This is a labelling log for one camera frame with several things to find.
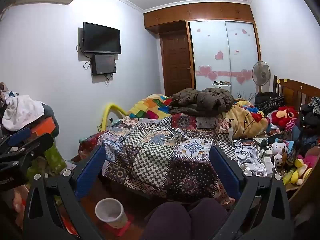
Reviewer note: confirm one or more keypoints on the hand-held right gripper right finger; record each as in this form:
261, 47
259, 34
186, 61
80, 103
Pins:
225, 172

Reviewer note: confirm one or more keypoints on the yellow colourful block blanket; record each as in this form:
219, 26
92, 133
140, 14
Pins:
143, 107

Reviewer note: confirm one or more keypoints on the green bag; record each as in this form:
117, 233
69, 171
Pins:
55, 158

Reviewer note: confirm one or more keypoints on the pile of mixed clothes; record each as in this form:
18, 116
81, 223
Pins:
6, 97

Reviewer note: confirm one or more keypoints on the yellow plush toy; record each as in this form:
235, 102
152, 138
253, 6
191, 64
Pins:
300, 165

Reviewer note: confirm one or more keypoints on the small black wall monitor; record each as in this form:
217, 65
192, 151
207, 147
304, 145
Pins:
103, 63

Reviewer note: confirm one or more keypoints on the patchwork patterned blanket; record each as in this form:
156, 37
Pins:
155, 160

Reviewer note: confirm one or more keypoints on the brown down jacket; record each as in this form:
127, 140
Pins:
202, 101

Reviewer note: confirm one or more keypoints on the person's right leg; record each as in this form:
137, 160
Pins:
207, 217

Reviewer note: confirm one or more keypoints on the standing electric fan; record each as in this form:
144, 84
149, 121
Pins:
261, 73

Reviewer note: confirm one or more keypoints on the person's knees purple trousers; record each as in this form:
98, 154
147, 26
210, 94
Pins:
167, 222

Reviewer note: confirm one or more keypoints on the grey marker black cap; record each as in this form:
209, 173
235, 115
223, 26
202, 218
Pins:
164, 139

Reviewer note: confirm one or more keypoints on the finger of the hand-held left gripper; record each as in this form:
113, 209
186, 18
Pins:
18, 135
32, 146

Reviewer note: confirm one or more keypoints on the small white cabinet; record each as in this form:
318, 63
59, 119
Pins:
221, 87

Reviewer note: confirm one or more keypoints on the white sliding door wardrobe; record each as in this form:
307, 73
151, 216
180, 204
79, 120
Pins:
212, 37

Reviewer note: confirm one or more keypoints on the wooden bed headboard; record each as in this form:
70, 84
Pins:
292, 92

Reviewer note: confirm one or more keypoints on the orange box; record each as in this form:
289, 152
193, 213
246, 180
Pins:
45, 126

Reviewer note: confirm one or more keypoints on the dark grey bag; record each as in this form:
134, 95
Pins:
51, 112

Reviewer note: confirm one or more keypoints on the black striped garment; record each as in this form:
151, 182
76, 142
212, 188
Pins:
268, 102

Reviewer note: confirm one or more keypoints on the yellow curved tube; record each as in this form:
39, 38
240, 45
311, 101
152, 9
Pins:
106, 112

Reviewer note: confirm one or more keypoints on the pile of black clothes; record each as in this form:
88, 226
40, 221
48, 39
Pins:
308, 117

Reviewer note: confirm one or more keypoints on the large black wall television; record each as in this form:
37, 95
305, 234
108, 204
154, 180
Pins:
101, 37

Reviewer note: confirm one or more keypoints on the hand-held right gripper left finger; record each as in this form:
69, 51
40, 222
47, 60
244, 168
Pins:
91, 172

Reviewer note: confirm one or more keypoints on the wooden overhead cabinet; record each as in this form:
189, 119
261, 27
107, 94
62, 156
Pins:
200, 11

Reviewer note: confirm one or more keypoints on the brown wooden door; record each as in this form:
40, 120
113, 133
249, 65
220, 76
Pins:
176, 62

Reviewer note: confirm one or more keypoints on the red plush toy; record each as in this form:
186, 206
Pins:
282, 113

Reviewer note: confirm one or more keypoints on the white chargers and power strip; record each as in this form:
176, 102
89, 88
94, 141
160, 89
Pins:
267, 160

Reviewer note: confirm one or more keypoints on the black and white cow plush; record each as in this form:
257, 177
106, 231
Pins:
276, 148

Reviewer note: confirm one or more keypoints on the yellow green bottle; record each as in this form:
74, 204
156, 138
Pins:
288, 177

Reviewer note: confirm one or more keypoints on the pink heart stickers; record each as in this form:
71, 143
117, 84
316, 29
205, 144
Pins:
219, 55

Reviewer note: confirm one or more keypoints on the white cloth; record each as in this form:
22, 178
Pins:
22, 112

